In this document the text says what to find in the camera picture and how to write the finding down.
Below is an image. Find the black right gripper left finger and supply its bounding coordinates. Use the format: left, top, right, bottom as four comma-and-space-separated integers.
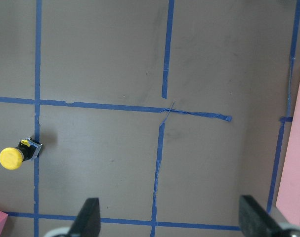
66, 197, 101, 237

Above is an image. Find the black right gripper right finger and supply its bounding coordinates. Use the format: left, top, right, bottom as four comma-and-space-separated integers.
239, 195, 290, 237

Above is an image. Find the yellow push button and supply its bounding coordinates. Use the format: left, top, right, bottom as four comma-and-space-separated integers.
0, 137, 43, 170

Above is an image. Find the pink plastic tray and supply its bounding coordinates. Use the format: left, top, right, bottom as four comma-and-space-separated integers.
276, 85, 300, 226

